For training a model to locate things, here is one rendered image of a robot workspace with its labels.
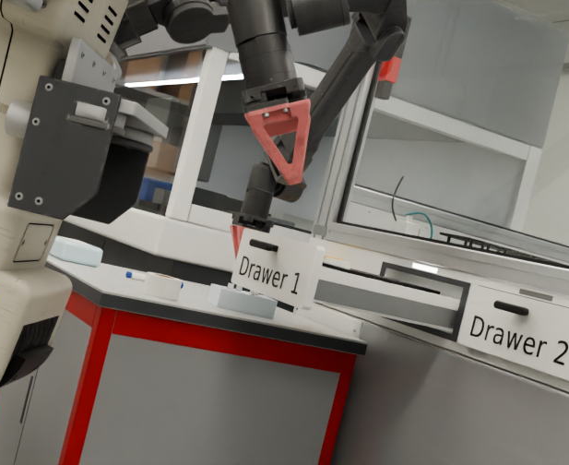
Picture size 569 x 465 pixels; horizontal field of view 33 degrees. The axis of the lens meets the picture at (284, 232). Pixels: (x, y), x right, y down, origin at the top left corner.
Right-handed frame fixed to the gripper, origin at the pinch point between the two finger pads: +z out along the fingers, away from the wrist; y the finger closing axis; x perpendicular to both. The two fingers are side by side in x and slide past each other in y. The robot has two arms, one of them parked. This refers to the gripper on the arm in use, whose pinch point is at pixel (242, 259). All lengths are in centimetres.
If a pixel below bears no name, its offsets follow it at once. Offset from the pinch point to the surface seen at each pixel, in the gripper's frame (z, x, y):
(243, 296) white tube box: 7.1, -1.0, -4.5
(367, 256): -7.5, -27.6, 1.2
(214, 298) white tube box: 9.1, 4.1, -1.4
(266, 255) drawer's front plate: -2.1, 2.4, -22.4
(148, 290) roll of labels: 9.9, 19.4, -10.6
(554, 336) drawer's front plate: -1, -37, -59
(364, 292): -0.2, -12.7, -35.5
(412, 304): 0.0, -23.4, -33.6
